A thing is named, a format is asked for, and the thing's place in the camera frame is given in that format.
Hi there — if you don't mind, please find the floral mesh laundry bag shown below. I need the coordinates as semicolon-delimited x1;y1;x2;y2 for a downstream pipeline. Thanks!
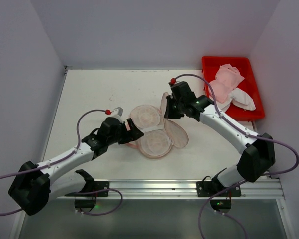
126;92;189;160

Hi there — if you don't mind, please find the pink bra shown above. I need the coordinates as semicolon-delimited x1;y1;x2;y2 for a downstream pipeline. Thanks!
210;64;245;103

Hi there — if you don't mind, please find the white bra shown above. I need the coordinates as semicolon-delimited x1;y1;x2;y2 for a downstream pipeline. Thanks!
217;88;256;112

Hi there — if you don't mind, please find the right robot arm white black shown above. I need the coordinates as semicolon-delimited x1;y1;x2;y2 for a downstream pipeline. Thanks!
164;81;275;192

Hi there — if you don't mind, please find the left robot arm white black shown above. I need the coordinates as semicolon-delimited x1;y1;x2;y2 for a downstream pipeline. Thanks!
8;116;144;216

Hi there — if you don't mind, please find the red plastic tray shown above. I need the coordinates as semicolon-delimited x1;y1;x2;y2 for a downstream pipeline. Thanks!
202;56;265;121

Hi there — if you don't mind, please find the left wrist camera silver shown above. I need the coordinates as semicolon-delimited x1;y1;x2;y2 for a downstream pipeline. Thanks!
105;107;123;117

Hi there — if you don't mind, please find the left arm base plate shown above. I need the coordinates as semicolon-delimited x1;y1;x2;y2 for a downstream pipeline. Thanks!
65;181;110;197

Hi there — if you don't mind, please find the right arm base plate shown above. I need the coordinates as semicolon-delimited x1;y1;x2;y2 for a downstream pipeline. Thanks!
196;176;242;197

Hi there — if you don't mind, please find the aluminium front rail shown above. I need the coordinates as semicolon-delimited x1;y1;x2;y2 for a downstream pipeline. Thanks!
48;175;284;200

